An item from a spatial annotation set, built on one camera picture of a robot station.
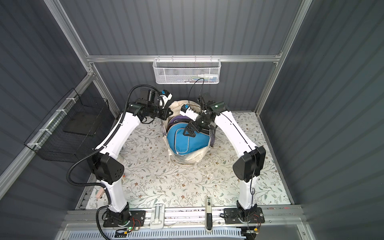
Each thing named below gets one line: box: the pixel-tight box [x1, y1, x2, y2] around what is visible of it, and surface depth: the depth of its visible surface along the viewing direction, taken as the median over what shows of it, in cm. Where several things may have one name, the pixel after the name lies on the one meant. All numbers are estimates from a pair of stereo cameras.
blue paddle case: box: [167, 123, 210, 156], surface depth 85 cm
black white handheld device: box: [205, 196, 213, 233], surface depth 72 cm
